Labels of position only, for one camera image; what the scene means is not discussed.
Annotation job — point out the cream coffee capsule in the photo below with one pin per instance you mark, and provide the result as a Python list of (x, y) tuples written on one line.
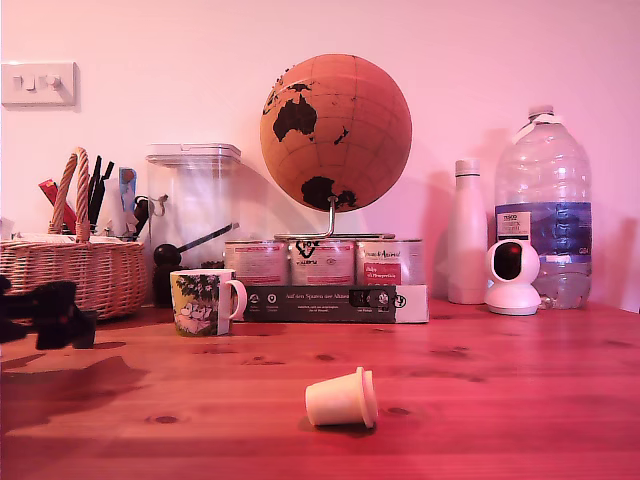
[(335, 400)]

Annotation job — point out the dark wooden pepper mill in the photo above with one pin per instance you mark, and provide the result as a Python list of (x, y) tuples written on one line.
[(166, 279)]

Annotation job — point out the white wall switch plate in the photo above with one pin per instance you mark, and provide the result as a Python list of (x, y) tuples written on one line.
[(39, 83)]

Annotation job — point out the black and white cardboard tray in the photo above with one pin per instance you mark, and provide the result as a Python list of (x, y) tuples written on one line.
[(310, 301)]

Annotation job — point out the tin can small text label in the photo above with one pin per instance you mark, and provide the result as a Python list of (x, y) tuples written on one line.
[(255, 264)]

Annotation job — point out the cork globe on metal stand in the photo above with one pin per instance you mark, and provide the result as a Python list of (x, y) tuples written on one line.
[(340, 134)]

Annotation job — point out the wicker basket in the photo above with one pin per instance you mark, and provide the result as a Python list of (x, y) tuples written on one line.
[(100, 280)]

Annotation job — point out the tin can black logo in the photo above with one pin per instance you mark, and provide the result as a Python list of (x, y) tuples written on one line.
[(322, 266)]

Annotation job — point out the white insulated bottle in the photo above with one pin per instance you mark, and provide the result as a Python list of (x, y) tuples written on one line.
[(467, 239)]

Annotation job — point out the clear lidded storage container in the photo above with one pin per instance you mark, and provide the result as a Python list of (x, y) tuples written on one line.
[(200, 200)]

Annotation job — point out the red packet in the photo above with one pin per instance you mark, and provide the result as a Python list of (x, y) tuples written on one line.
[(47, 190)]

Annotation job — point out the black pen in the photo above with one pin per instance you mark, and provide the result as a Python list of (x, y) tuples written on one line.
[(94, 188), (108, 171)]

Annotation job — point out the white paper stack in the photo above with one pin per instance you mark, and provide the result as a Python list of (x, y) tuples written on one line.
[(50, 237)]

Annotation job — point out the blue and white card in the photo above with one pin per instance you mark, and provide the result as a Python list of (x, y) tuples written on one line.
[(126, 186)]

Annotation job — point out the large clear water bottle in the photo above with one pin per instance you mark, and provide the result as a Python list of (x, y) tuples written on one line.
[(545, 175)]

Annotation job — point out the cartoon print mug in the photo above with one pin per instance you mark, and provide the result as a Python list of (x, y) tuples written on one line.
[(197, 304)]

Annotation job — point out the small white round camera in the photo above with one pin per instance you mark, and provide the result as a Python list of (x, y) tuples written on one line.
[(510, 279)]

